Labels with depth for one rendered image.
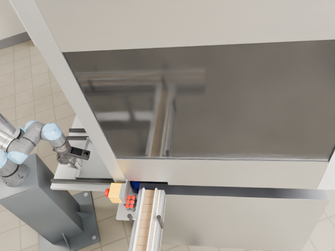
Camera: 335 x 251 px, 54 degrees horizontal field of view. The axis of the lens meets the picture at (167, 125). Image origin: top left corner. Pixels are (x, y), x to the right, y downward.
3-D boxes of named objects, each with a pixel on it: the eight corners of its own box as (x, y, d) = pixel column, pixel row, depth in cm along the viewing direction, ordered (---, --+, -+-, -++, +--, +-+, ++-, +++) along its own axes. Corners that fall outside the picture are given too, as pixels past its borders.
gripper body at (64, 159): (65, 153, 174) (55, 140, 165) (80, 153, 173) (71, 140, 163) (60, 165, 170) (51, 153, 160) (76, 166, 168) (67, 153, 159)
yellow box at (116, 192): (128, 189, 159) (125, 183, 154) (126, 203, 155) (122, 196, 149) (114, 189, 161) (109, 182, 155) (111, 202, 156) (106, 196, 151)
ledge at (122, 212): (148, 196, 167) (147, 194, 165) (144, 221, 159) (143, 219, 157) (121, 195, 169) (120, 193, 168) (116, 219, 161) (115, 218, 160)
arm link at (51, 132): (46, 119, 153) (61, 123, 150) (56, 133, 162) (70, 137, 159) (36, 132, 149) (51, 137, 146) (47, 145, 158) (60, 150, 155)
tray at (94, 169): (145, 141, 186) (144, 137, 183) (138, 182, 170) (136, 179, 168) (88, 140, 192) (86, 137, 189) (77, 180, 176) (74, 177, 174)
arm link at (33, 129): (15, 133, 153) (33, 140, 149) (31, 116, 158) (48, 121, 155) (24, 143, 159) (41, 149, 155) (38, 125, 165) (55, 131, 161)
